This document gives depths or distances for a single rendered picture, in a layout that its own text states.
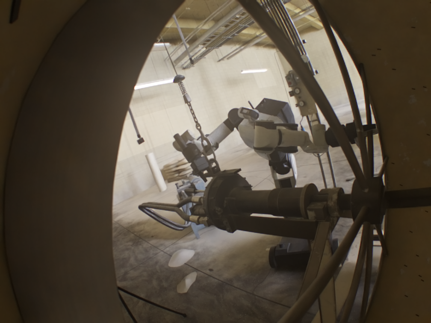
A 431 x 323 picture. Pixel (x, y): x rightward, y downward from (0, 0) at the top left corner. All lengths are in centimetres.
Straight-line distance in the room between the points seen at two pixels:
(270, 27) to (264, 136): 56
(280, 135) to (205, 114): 1046
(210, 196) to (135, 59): 85
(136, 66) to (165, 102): 1002
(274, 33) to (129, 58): 22
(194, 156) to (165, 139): 859
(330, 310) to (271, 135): 85
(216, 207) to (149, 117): 879
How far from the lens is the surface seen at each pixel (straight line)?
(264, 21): 34
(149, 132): 945
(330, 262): 42
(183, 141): 112
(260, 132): 84
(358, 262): 67
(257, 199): 89
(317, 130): 95
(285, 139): 84
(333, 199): 73
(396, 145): 148
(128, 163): 891
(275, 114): 122
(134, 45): 20
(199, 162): 111
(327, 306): 111
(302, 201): 75
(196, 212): 128
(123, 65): 18
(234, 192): 99
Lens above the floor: 128
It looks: 8 degrees down
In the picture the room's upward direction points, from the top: 20 degrees counter-clockwise
